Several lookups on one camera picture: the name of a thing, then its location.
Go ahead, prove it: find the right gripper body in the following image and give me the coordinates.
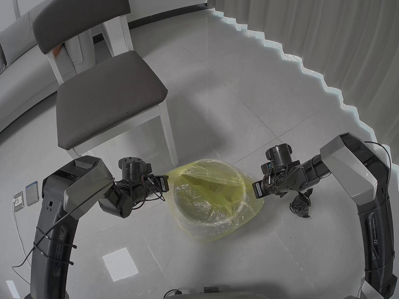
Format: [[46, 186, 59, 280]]
[[251, 174, 286, 200]]

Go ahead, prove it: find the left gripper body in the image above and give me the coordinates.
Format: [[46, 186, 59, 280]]
[[144, 174, 171, 196]]

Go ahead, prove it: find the yellow plastic bag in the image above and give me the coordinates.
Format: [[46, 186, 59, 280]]
[[167, 158, 265, 243]]

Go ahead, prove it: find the black plastic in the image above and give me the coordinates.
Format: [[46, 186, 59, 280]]
[[289, 189, 314, 220]]

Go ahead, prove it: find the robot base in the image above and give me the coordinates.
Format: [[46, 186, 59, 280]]
[[164, 286, 272, 299]]

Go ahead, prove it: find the white trash bin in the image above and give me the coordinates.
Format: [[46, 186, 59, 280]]
[[173, 163, 250, 230]]

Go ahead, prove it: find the grey and white chair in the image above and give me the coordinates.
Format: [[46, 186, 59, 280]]
[[33, 0, 180, 167]]

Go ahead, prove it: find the light grey sofa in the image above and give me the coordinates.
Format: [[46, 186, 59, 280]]
[[0, 0, 97, 134]]

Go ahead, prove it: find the white curtain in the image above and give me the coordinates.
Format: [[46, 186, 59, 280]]
[[215, 0, 399, 165]]

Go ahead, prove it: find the white cable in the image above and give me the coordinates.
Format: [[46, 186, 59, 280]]
[[11, 199, 26, 256]]

